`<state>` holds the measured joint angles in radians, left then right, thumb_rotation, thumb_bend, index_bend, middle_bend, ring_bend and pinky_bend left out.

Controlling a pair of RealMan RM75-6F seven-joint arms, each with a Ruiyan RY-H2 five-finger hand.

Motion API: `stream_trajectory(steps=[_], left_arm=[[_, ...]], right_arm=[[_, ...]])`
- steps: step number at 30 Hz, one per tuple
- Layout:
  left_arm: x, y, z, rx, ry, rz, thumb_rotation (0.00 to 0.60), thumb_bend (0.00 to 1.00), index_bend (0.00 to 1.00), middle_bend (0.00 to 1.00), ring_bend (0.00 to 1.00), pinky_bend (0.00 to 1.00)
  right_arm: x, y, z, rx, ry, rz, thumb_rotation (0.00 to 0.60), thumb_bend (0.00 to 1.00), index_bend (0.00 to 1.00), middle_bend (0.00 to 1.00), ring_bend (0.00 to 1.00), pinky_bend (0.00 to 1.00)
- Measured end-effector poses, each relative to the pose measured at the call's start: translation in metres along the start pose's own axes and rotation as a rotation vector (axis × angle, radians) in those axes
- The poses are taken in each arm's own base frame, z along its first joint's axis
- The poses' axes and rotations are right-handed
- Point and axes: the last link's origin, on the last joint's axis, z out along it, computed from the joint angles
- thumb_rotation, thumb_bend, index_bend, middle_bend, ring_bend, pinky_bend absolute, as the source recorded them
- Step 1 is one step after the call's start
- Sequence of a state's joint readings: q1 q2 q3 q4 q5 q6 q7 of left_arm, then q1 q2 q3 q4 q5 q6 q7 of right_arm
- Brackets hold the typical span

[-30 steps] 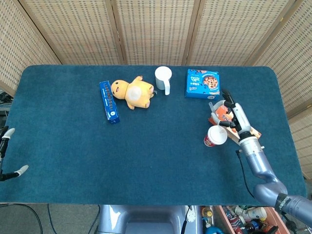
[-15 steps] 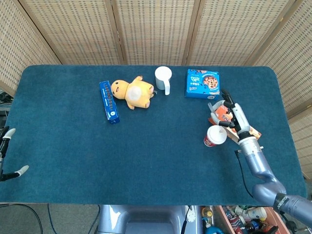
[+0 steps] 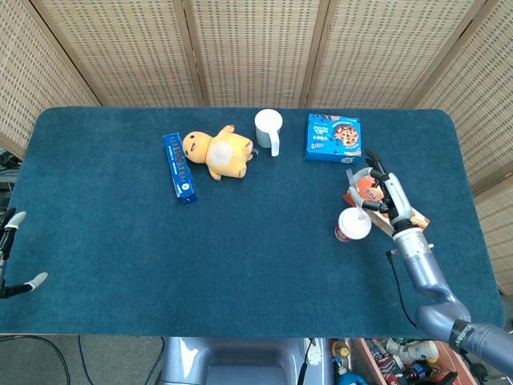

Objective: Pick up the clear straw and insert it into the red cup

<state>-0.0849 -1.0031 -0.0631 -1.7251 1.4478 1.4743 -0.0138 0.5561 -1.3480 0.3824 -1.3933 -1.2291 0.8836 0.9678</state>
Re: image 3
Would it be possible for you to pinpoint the long dark blue cookie box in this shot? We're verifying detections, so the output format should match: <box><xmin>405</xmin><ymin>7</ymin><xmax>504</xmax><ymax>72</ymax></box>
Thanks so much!
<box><xmin>162</xmin><ymin>132</ymin><xmax>198</xmax><ymax>205</ymax></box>

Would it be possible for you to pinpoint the pale blue pitcher white handle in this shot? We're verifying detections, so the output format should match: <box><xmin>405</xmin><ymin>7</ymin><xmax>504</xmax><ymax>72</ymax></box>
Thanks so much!
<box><xmin>253</xmin><ymin>108</ymin><xmax>285</xmax><ymax>158</ymax></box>

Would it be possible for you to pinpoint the blue chocolate chip cookie box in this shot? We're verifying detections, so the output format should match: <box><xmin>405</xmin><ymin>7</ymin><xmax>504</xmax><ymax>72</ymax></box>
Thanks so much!
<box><xmin>303</xmin><ymin>113</ymin><xmax>363</xmax><ymax>166</ymax></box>

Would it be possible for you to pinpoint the red crate of assorted items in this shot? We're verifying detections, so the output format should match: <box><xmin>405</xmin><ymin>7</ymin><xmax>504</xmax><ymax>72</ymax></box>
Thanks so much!
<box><xmin>352</xmin><ymin>338</ymin><xmax>482</xmax><ymax>385</ymax></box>

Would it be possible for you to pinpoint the grey robot torso base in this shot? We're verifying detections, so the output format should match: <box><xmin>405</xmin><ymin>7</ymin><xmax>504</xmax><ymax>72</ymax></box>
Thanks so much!
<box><xmin>160</xmin><ymin>336</ymin><xmax>334</xmax><ymax>385</ymax></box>

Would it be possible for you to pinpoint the black floor cable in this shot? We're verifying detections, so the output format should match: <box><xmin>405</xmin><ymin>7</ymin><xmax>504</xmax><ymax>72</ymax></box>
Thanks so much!
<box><xmin>0</xmin><ymin>334</ymin><xmax>72</xmax><ymax>385</ymax></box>

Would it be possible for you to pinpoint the blue floor cable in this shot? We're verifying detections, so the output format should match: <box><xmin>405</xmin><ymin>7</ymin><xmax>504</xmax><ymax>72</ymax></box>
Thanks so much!
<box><xmin>77</xmin><ymin>334</ymin><xmax>96</xmax><ymax>385</ymax></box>

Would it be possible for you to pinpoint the blue bottle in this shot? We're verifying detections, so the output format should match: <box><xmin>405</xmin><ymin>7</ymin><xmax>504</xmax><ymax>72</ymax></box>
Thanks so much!
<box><xmin>334</xmin><ymin>371</ymin><xmax>364</xmax><ymax>385</ymax></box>

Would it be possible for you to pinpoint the orange biscuit roll box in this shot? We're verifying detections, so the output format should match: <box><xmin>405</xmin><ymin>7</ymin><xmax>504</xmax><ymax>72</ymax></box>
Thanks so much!
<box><xmin>341</xmin><ymin>172</ymin><xmax>430</xmax><ymax>241</ymax></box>

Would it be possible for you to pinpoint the black cable along right arm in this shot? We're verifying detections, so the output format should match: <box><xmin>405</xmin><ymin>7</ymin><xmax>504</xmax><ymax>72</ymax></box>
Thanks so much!
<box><xmin>386</xmin><ymin>249</ymin><xmax>421</xmax><ymax>328</ymax></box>

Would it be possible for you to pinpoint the red white yogurt cup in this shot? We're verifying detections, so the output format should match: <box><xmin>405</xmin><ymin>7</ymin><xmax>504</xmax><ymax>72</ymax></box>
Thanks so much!
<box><xmin>334</xmin><ymin>206</ymin><xmax>374</xmax><ymax>243</ymax></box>

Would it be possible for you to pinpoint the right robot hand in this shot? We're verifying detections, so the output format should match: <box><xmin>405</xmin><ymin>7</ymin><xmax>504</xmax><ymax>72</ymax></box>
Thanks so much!
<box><xmin>346</xmin><ymin>148</ymin><xmax>416</xmax><ymax>233</ymax></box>

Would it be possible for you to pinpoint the transparent plastic straw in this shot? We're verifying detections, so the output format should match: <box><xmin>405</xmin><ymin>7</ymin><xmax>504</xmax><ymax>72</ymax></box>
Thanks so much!
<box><xmin>346</xmin><ymin>168</ymin><xmax>367</xmax><ymax>221</ymax></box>

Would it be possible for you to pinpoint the woven rattan folding screen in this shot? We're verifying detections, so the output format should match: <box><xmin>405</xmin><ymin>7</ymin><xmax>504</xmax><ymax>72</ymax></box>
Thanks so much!
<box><xmin>0</xmin><ymin>0</ymin><xmax>513</xmax><ymax>296</ymax></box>

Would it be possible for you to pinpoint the yellow plush toy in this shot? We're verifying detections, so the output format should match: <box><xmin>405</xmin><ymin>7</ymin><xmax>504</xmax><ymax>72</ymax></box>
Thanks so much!
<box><xmin>182</xmin><ymin>124</ymin><xmax>256</xmax><ymax>182</ymax></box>

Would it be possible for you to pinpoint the black equipment with cables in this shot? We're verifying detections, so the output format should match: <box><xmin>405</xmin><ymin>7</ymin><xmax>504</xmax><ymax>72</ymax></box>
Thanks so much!
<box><xmin>0</xmin><ymin>147</ymin><xmax>22</xmax><ymax>194</ymax></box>

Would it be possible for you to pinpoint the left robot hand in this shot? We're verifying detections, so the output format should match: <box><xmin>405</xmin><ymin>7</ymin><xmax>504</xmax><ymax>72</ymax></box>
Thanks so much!
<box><xmin>0</xmin><ymin>207</ymin><xmax>49</xmax><ymax>300</ymax></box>

